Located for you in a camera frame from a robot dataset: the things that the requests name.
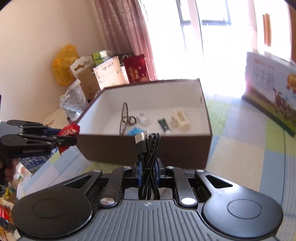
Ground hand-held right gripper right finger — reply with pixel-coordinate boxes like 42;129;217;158
156;162;234;205

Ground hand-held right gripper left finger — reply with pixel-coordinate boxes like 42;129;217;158
63;162;142;208

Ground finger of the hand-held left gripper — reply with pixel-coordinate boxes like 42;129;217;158
23;135;78;147
6;120;63;138

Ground red snack packet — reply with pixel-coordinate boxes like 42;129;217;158
58;123;80;156

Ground black usb cable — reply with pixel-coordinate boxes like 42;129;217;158
134;132;162;200

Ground brown cardboard box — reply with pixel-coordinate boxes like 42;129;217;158
76;78;213;169

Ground dark green ointment tube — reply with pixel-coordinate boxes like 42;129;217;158
158;118;172;135

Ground small white packet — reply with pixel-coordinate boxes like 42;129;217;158
136;113;149;126

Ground white plastic holder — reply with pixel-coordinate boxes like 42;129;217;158
171;109;191;131

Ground black metal clip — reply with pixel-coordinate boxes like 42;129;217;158
119;101;130;136

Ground person's left hand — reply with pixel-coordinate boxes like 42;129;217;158
5;159;20;184

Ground small blue box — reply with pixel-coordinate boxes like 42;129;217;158
19;148;59;175

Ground blue packet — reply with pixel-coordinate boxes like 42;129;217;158
126;127;144;136

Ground clear plastic bag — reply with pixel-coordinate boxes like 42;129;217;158
60;79;88;121

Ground red labelled bottle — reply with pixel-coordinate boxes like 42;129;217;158
0;204;15;232

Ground yellow plastic bag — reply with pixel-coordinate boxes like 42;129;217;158
52;44;80;87

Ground white printed box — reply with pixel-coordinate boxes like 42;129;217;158
93;56;129;91

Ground green boxes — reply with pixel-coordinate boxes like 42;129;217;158
91;49;113;67

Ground red gift bag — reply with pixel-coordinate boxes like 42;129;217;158
122;54;151;84

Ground pink curtain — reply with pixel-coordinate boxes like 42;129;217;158
94;0;158;81

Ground blue milk carton case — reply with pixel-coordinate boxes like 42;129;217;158
241;51;296;136

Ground cardboard box with white handle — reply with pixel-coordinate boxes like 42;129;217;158
69;56;101;100

